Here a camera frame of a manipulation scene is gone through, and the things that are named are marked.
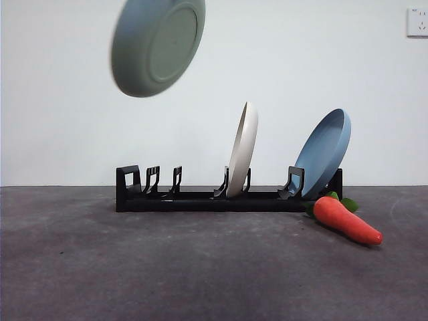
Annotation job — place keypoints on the green plate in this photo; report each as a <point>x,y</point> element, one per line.
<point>157,50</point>

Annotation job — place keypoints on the orange carrot with green leaves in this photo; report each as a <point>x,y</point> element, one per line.
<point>342,220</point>

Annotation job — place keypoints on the cream plate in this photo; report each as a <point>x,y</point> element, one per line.
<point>243,150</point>

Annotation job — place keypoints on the black plate rack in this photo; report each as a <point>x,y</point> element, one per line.
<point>200,204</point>

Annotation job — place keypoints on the blue plate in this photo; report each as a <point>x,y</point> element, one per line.
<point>322,150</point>

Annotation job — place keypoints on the white wall socket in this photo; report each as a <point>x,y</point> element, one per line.
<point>418,22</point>

